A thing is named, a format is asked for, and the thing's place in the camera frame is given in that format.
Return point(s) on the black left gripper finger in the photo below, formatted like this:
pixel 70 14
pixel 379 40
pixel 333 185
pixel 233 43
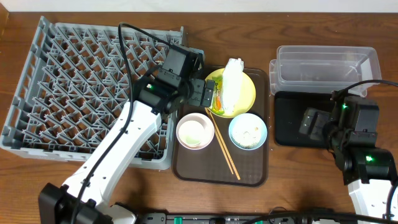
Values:
pixel 196 91
pixel 207 94

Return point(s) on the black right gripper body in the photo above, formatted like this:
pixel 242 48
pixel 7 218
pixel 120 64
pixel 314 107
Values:
pixel 318 130

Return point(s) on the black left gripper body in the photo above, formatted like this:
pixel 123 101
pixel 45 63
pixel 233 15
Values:
pixel 181 92

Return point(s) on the green snack wrapper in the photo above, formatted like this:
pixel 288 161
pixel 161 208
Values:
pixel 216 106

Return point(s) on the white napkin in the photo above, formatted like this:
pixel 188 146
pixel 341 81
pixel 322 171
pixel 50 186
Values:
pixel 232 78

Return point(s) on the light blue bowl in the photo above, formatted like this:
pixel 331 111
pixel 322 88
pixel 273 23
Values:
pixel 248 131

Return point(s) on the white small cup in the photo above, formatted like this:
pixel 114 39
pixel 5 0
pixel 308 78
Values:
pixel 191 133

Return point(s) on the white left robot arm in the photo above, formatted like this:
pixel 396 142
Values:
pixel 84 196

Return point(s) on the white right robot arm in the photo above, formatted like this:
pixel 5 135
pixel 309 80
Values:
pixel 349 133

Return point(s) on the black food waste tray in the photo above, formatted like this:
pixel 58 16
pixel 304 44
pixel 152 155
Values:
pixel 289 109

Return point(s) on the clear plastic waste bin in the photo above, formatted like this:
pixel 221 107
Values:
pixel 321 69

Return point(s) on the grey plastic dishwasher rack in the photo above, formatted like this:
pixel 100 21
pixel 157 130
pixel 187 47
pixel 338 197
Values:
pixel 73 87

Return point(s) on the wooden chopstick left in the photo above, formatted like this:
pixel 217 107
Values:
pixel 217 134

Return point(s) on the wooden chopstick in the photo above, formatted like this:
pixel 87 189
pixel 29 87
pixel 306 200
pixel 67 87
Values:
pixel 228 155
pixel 217 134

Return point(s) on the yellow round plate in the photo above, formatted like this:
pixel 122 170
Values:
pixel 246 99

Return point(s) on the pink shallow bowl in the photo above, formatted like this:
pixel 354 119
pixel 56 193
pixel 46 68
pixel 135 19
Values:
pixel 205 122

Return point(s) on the brown plastic serving tray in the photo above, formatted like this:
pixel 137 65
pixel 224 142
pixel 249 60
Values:
pixel 209 164

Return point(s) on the wooden chopstick right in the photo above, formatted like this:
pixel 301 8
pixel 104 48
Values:
pixel 228 155

